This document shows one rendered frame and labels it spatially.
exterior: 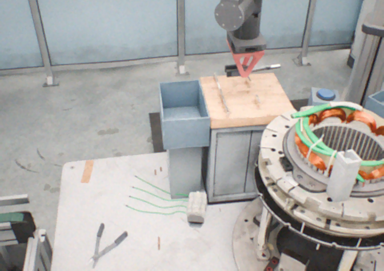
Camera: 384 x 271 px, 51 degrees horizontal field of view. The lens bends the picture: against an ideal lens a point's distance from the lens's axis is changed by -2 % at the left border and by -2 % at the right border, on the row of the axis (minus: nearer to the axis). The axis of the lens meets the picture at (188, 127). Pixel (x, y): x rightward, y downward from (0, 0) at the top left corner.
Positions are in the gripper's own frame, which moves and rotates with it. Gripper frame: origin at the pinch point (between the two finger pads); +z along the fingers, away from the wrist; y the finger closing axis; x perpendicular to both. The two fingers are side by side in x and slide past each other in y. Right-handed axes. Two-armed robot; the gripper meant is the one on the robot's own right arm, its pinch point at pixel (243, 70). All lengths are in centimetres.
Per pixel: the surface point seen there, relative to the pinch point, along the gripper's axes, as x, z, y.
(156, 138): -20, 119, -114
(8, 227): -62, 39, 5
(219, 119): -6.4, 8.5, 5.8
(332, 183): 7.3, 1.7, 33.5
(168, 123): -17.7, 9.1, 4.9
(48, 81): -95, 118, -189
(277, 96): 9.5, 9.3, -1.5
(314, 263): 12.6, 36.5, 28.5
